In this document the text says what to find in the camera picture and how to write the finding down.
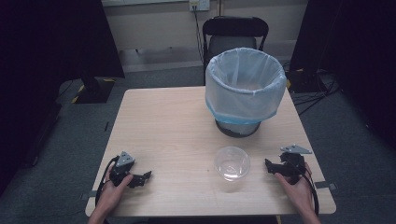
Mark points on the person's left hand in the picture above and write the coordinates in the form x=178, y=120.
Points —
x=110, y=194

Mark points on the black stand base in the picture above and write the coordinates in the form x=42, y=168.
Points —
x=93, y=90

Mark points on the person's right hand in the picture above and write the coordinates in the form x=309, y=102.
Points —
x=297, y=194

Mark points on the black curtain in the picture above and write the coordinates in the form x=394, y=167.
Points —
x=46, y=62
x=358, y=46

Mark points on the white translucent bin liner bag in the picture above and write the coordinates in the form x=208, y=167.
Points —
x=246, y=93

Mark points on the clear plastic cup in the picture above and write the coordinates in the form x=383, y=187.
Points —
x=232, y=164

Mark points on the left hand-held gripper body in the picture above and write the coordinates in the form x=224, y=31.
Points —
x=122, y=166

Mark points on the black folding chair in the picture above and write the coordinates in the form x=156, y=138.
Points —
x=235, y=28

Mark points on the black floor box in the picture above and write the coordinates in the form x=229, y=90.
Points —
x=305, y=81

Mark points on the white wall outlet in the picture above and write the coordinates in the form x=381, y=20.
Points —
x=199, y=4

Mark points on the dark grey trash bin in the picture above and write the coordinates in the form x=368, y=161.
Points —
x=238, y=130

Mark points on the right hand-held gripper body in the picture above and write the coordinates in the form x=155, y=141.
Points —
x=292, y=165

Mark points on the grey table bracket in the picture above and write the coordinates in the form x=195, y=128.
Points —
x=88, y=195
x=325, y=185

